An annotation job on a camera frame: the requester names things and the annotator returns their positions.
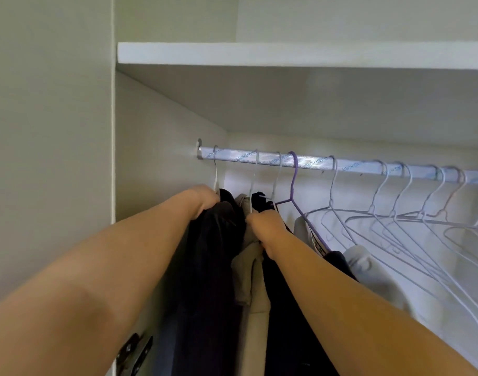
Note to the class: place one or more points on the person's left hand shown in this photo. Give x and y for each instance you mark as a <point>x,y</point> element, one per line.
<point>203,200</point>

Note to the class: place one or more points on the person's left forearm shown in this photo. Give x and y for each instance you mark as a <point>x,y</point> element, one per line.
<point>86,281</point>

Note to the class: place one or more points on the thin white clothes hanger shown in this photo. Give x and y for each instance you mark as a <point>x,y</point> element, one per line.
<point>252,184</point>

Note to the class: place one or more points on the silver closet rod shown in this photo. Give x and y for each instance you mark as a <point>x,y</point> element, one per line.
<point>313,161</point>

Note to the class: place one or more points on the person's left fingers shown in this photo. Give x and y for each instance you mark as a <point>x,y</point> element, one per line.
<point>213,199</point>

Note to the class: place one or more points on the metal rod bracket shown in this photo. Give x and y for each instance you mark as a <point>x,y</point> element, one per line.
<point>199,149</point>

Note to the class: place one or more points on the white hanging garment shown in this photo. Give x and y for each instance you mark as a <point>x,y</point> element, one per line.
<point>376,278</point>

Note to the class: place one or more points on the dark navy garment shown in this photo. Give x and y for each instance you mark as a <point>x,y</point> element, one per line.
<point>340,264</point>

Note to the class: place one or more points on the person's right fingers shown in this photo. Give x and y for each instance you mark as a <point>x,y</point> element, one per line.
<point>255,227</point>

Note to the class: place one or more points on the purple clothes hanger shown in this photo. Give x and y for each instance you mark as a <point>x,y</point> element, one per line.
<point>294,180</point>

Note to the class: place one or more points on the person's right hand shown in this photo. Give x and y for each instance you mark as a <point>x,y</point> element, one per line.
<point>271,230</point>

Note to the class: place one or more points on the person's right forearm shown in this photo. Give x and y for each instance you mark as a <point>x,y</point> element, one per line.
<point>352,309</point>

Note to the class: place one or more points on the black hanging garment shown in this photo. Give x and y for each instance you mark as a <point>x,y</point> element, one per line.
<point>290,328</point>

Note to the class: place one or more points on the dark brown garment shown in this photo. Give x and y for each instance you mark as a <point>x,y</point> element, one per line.
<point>207,278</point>

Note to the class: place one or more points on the white wardrobe shelf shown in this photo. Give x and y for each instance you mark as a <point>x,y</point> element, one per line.
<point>301,54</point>

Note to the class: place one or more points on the beige hanging garment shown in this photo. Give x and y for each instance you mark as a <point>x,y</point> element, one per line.
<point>251,278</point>

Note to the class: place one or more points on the metal door hinge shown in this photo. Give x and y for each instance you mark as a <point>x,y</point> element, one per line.
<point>134,354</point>

